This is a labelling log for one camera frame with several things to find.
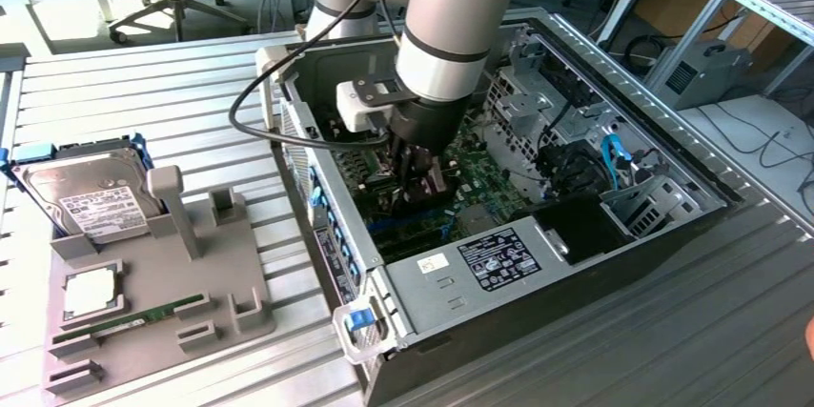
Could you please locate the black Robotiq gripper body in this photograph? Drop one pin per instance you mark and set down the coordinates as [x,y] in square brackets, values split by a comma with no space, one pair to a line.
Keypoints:
[429,126]

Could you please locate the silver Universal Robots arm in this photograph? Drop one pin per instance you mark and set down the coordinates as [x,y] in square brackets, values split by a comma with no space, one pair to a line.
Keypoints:
[445,35]

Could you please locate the person's hand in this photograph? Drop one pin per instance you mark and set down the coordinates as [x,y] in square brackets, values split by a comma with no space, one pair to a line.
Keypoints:
[809,333]

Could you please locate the green motherboard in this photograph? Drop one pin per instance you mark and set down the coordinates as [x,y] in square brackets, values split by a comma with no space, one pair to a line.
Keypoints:
[490,173]

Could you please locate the silver chipset heatsink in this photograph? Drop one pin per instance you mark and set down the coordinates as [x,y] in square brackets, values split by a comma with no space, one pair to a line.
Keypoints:
[477,220]

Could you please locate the grey power supply unit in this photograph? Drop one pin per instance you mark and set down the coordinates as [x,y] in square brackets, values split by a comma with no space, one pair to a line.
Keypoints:
[445,292]

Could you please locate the black plastic fan shroud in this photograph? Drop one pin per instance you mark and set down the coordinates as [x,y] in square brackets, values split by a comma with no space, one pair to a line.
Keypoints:
[573,230]

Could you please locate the blue case latch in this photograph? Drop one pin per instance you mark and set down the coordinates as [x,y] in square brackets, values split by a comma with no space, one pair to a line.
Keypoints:
[361,320]

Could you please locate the metal disk bay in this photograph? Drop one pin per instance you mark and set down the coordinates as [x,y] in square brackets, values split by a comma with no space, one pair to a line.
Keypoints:
[642,216]

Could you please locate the open black PC case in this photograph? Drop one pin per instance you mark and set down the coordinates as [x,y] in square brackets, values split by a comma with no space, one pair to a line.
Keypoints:
[484,359]

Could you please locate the grey plastic parts rack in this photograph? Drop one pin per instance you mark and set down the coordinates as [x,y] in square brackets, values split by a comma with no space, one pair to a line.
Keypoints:
[171,273]

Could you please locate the green RAM stick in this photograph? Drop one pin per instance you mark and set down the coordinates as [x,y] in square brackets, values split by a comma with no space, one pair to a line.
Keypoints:
[159,310]

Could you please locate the grey office chair base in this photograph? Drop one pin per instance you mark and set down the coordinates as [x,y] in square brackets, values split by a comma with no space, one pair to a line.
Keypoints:
[173,3]

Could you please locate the hard disk with blue carrier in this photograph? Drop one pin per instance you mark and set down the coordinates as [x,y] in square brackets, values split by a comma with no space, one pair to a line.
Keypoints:
[83,183]

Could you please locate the silver CPU chip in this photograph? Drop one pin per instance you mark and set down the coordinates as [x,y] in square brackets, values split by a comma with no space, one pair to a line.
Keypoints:
[93,295]

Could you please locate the aluminium slat table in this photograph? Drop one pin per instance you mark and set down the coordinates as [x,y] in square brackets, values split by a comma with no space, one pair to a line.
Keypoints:
[769,2]

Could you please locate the grey table end cap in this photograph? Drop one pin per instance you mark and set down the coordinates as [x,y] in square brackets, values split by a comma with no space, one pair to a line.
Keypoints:
[13,61]

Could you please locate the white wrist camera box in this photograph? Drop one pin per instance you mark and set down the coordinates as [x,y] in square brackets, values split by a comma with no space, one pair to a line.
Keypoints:
[357,114]

